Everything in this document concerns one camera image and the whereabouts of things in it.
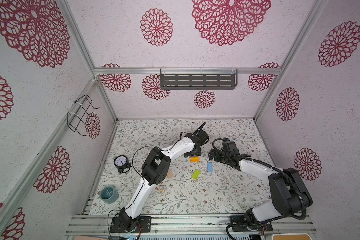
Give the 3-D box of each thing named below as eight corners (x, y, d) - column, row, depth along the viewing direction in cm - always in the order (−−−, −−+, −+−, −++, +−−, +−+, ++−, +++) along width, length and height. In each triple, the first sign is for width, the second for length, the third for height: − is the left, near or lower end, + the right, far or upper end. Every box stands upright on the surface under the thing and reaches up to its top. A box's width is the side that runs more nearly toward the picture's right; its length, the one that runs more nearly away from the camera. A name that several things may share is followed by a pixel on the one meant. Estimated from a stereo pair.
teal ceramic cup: (103, 203, 82) (97, 199, 76) (107, 190, 87) (101, 185, 81) (116, 203, 82) (111, 199, 76) (120, 190, 87) (115, 185, 81)
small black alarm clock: (120, 175, 92) (118, 173, 90) (113, 161, 99) (111, 159, 96) (133, 167, 96) (131, 165, 93) (125, 155, 102) (124, 152, 99)
